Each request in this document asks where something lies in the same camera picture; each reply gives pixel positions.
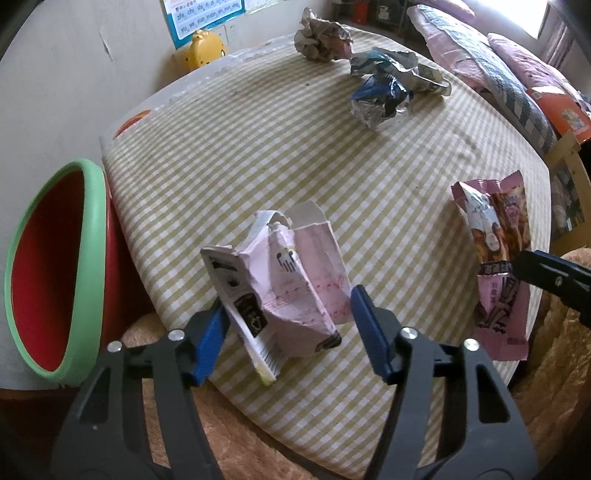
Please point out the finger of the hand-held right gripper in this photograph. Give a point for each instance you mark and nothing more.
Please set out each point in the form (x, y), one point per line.
(554, 279)

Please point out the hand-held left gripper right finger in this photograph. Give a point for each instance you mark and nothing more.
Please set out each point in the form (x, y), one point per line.
(367, 332)

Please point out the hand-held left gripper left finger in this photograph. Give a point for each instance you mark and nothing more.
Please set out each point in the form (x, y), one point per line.
(211, 334)

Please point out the pink snack packet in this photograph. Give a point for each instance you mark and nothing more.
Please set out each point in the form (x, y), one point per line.
(498, 240)

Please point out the torn pink snack box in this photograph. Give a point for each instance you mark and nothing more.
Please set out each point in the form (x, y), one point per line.
(286, 295)

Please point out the red bin with green rim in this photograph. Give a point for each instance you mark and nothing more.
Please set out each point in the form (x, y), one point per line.
(46, 286)

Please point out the brown fuzzy rug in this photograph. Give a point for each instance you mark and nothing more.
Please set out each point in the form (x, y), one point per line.
(554, 397)

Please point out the orange cardboard box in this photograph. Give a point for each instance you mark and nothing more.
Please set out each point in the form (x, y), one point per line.
(561, 113)

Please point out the checked bed blanket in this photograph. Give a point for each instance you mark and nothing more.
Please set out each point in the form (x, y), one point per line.
(508, 92)

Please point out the green checked tablecloth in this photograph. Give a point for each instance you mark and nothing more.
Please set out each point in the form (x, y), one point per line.
(277, 152)

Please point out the pink pillow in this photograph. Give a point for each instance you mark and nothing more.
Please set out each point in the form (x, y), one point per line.
(531, 64)

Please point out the crumpled blue and silver wrapper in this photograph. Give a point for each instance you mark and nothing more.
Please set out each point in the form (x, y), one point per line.
(378, 99)

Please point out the crumpled grey printed wrapper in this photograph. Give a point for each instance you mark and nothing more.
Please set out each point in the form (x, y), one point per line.
(415, 69)

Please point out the window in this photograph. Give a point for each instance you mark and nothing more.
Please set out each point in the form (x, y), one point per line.
(512, 14)

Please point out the yellow bear-shaped stool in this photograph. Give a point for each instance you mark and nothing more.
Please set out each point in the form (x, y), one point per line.
(203, 50)

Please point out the purple pillow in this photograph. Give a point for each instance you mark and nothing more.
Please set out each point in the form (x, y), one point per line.
(448, 9)

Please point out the dark storage shelf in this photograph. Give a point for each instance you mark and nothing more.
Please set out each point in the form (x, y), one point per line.
(364, 9)

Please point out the blue and orange wall poster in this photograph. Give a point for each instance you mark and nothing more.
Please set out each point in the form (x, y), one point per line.
(203, 18)

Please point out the white wall poster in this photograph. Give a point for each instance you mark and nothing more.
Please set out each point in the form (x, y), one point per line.
(258, 3)

